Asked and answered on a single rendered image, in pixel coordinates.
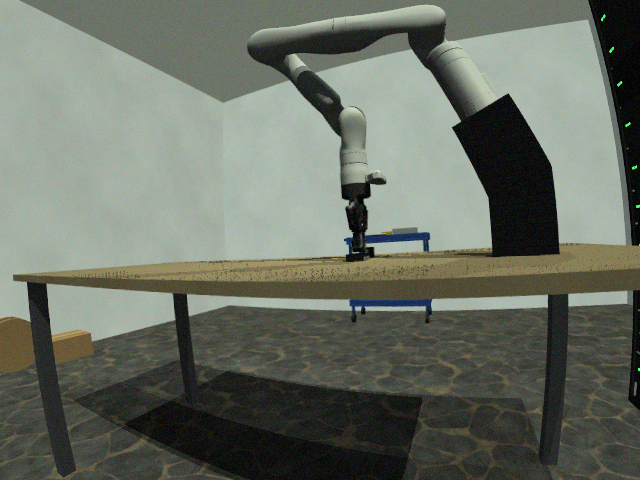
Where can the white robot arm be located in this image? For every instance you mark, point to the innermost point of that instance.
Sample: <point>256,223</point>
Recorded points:
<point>466,88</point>

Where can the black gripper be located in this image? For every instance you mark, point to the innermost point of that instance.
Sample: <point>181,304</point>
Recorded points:
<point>357,192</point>

